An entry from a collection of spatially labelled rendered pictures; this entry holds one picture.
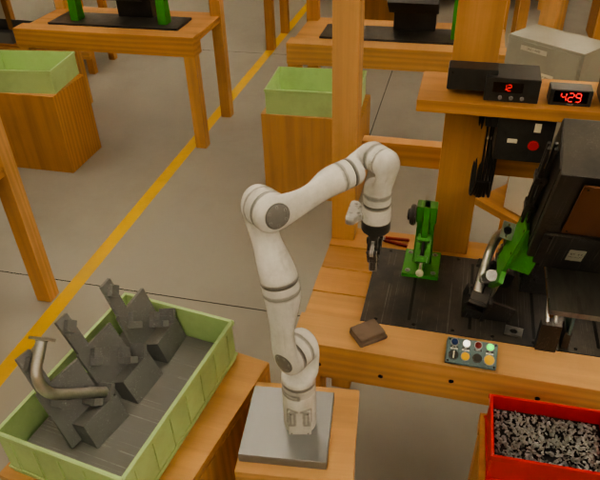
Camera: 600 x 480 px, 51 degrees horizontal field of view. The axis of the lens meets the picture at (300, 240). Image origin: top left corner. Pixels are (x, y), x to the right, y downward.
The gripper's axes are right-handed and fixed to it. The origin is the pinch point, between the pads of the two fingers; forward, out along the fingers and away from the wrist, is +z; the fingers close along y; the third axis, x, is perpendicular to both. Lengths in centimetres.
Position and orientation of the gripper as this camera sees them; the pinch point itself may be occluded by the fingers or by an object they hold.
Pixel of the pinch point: (373, 262)
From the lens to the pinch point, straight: 168.6
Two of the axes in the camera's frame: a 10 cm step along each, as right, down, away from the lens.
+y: 2.5, -5.7, 7.8
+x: -9.7, -1.2, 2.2
